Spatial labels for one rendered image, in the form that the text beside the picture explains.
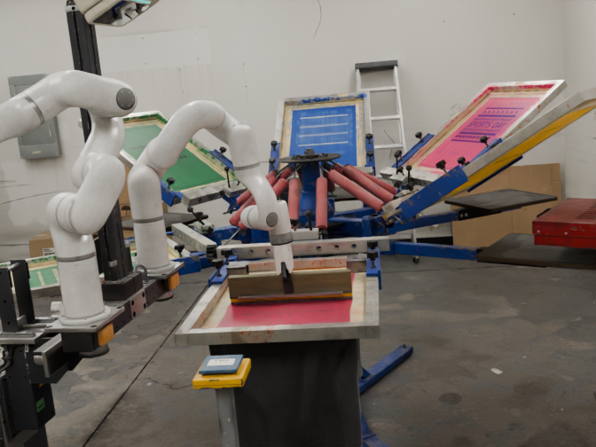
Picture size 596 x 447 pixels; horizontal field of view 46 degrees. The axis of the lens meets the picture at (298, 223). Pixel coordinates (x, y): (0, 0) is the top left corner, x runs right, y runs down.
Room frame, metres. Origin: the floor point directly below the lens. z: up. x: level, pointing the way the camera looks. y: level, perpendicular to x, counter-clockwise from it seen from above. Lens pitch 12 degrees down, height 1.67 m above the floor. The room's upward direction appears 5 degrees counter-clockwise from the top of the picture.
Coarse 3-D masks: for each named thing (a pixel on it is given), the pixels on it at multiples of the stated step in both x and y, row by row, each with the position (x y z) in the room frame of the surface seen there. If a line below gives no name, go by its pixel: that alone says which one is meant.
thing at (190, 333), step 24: (264, 264) 2.65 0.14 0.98; (312, 264) 2.63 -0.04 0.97; (336, 264) 2.62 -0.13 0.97; (216, 288) 2.35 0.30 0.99; (192, 312) 2.11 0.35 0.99; (192, 336) 1.92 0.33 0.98; (216, 336) 1.91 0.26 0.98; (240, 336) 1.90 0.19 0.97; (264, 336) 1.90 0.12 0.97; (288, 336) 1.89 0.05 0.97; (312, 336) 1.88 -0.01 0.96; (336, 336) 1.87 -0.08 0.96; (360, 336) 1.86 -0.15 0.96
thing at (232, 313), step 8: (240, 304) 2.27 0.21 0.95; (232, 312) 2.19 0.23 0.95; (240, 312) 2.18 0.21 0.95; (224, 320) 2.12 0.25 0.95; (232, 320) 2.11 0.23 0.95; (240, 320) 2.10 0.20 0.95; (248, 320) 2.10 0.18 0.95; (256, 320) 2.09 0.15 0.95; (264, 320) 2.08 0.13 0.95; (272, 320) 2.08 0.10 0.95; (280, 320) 2.07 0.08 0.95
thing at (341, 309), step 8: (352, 280) 2.43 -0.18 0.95; (336, 304) 2.18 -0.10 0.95; (344, 304) 2.17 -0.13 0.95; (336, 312) 2.10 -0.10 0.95; (344, 312) 2.09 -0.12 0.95; (288, 320) 2.06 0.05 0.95; (296, 320) 2.06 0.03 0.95; (304, 320) 2.05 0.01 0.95; (312, 320) 2.05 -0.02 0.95; (320, 320) 2.04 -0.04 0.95; (328, 320) 2.03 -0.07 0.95; (336, 320) 2.03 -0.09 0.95; (344, 320) 2.02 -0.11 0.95
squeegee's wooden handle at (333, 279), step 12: (240, 276) 2.26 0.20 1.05; (252, 276) 2.25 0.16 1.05; (264, 276) 2.24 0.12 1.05; (276, 276) 2.24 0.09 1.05; (288, 276) 2.23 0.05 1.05; (300, 276) 2.23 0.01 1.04; (312, 276) 2.22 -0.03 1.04; (324, 276) 2.22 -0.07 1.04; (336, 276) 2.21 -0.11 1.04; (348, 276) 2.21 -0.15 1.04; (240, 288) 2.25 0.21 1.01; (252, 288) 2.25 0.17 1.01; (264, 288) 2.24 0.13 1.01; (276, 288) 2.24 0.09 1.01; (300, 288) 2.23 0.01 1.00; (312, 288) 2.22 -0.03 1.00; (324, 288) 2.22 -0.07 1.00; (336, 288) 2.21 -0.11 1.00; (348, 288) 2.21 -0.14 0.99
